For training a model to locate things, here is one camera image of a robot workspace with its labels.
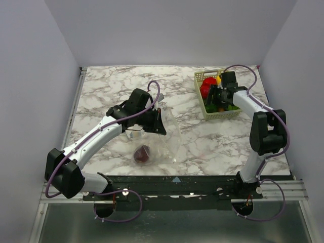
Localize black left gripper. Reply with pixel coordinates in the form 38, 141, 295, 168
136, 107, 167, 135

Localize green bell pepper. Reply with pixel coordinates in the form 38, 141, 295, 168
205, 104, 218, 113

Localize clear zip top bag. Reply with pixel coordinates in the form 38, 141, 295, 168
126, 108, 182, 166

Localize dark maroon fruit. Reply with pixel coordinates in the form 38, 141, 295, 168
133, 145, 150, 164

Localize small green watermelon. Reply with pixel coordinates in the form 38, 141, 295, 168
225, 105, 239, 111

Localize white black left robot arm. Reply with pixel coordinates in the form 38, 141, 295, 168
45, 89, 167, 200

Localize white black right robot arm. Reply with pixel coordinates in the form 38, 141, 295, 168
200, 71, 289, 198

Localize red bell pepper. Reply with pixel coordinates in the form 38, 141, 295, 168
202, 77, 217, 86

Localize red round fruit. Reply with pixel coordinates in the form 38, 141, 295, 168
199, 85, 210, 99

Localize yellow mango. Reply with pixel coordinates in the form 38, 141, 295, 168
216, 75, 221, 85

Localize pale green perforated basket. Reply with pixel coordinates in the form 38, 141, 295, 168
193, 68, 242, 120

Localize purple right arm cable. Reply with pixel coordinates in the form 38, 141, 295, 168
222, 64, 291, 179

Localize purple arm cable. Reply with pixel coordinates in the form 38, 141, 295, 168
222, 64, 291, 179
45, 80, 163, 198

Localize black mounting rail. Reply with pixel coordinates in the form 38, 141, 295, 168
83, 176, 263, 211

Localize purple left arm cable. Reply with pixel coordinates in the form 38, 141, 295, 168
45, 80, 163, 198

